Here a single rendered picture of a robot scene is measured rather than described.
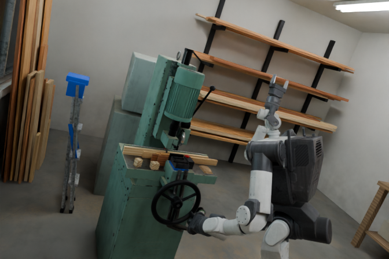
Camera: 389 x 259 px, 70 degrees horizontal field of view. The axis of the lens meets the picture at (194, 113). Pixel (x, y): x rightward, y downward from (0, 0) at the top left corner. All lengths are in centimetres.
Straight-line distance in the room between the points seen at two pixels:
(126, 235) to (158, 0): 300
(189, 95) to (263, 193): 74
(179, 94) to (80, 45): 253
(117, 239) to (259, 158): 107
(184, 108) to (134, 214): 71
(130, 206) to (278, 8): 365
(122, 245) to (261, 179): 107
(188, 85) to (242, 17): 282
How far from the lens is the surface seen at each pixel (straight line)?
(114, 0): 397
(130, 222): 185
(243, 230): 126
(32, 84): 269
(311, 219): 145
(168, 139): 175
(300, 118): 459
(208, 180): 186
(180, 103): 165
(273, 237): 151
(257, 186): 120
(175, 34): 404
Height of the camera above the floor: 165
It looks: 13 degrees down
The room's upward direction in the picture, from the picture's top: 18 degrees clockwise
